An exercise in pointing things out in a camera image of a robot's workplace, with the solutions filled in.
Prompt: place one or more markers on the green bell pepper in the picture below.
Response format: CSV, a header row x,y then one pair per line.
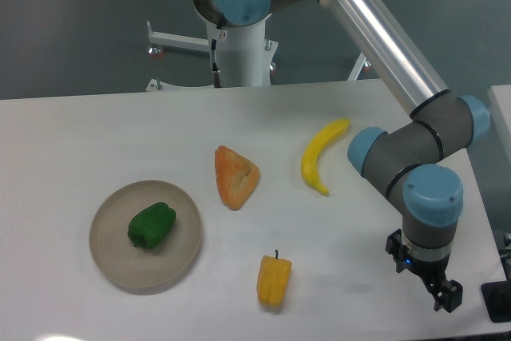
x,y
148,228

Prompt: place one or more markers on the beige round plate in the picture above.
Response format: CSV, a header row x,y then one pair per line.
x,y
137,269

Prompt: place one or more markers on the white side table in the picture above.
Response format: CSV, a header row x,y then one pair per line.
x,y
500,103

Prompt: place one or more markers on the black device at right edge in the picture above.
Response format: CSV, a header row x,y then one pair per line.
x,y
496,296

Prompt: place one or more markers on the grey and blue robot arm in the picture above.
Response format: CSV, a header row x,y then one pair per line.
x,y
404,166

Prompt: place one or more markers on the yellow bell pepper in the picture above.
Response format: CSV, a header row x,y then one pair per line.
x,y
273,277

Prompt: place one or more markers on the yellow banana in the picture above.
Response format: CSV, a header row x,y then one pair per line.
x,y
326,136

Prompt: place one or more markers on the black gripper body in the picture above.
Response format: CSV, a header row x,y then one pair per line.
x,y
424,262

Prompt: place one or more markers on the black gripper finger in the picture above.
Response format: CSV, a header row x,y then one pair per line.
x,y
447,294
397,250

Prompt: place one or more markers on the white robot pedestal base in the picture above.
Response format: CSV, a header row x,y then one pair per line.
x,y
243,55

